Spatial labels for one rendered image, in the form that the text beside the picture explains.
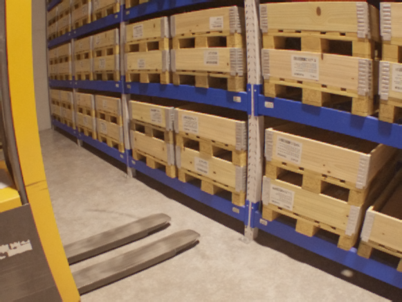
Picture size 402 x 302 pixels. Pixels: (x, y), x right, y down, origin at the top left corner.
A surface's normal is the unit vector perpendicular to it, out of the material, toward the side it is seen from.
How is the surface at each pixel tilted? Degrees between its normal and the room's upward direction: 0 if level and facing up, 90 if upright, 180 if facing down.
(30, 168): 90
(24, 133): 90
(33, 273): 90
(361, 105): 90
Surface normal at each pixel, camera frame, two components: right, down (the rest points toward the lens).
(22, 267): 0.66, 0.23
